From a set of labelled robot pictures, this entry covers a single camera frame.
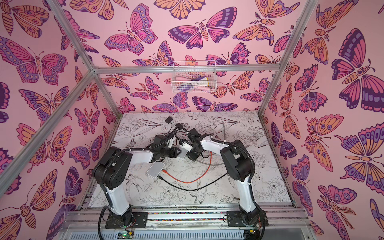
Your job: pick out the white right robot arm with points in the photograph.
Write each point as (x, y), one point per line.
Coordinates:
(240, 167)

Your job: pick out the white wire basket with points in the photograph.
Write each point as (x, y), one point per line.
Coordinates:
(195, 76)

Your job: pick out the white network switch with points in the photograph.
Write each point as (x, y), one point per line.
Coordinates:
(182, 152)
(155, 169)

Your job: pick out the black power adapter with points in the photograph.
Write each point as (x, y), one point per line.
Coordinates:
(179, 126)
(169, 120)

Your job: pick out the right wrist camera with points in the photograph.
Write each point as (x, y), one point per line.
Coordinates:
(187, 147)

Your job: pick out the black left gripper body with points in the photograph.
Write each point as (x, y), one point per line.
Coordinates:
(169, 153)

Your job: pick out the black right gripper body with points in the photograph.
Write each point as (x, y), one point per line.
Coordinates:
(193, 153)

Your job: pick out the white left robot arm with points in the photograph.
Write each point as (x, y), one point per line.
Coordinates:
(110, 174)

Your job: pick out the black power adapter left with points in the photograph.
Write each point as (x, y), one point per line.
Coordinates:
(169, 120)

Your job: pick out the black power adapter right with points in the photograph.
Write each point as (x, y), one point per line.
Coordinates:
(179, 126)

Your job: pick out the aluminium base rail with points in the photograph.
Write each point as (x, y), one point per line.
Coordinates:
(220, 222)

